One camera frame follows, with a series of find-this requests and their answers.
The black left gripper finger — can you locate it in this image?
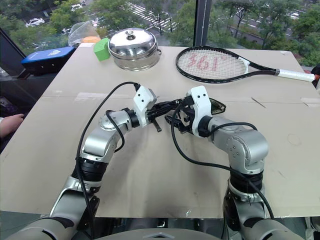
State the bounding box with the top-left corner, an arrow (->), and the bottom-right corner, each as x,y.
156,108 -> 177,119

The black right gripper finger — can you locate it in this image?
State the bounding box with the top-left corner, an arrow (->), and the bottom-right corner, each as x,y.
173,123 -> 192,136
163,114 -> 182,126
159,99 -> 187,110

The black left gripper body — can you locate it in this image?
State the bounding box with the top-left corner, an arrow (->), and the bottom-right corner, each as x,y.
146,101 -> 165,133

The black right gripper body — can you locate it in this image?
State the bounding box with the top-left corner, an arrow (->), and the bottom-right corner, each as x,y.
174,96 -> 199,136

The black checkered pencil pouch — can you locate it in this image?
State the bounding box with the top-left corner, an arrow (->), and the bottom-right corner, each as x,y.
159,98 -> 227,118

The bystander bare hand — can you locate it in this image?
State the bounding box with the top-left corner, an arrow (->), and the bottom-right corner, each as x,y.
0,113 -> 25,138

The stainless steel pot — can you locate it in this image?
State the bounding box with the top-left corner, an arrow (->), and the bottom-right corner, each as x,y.
112,48 -> 162,73

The domed steel pot lid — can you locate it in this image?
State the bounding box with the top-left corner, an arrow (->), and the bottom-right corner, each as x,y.
107,28 -> 158,60

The green box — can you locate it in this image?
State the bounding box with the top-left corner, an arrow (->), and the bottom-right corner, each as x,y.
93,37 -> 111,62

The orange object in bag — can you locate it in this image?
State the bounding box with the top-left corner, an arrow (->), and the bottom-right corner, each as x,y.
82,36 -> 101,45

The grey rounded shape below table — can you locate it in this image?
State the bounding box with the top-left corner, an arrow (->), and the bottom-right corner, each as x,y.
96,227 -> 226,240

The clear plastic bag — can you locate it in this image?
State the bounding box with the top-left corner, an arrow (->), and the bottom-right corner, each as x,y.
68,21 -> 101,47

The black and white tennis racket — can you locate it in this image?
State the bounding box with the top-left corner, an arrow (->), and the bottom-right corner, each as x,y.
175,46 -> 316,84

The blue and black device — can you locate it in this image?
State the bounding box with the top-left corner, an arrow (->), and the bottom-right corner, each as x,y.
20,46 -> 76,77

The person at picture edge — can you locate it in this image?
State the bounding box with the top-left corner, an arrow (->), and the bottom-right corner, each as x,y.
311,63 -> 320,91

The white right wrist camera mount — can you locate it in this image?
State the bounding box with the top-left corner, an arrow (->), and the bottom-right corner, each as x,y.
184,85 -> 213,138

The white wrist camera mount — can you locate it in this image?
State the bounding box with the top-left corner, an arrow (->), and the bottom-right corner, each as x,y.
132,85 -> 158,128
184,85 -> 213,138

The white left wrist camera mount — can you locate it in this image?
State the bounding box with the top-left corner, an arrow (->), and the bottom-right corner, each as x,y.
132,85 -> 158,128

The black window frame post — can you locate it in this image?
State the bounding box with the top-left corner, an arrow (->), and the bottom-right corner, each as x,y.
194,0 -> 213,47

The black slanted window frame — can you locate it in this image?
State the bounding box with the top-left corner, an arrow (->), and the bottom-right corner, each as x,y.
0,26 -> 27,78

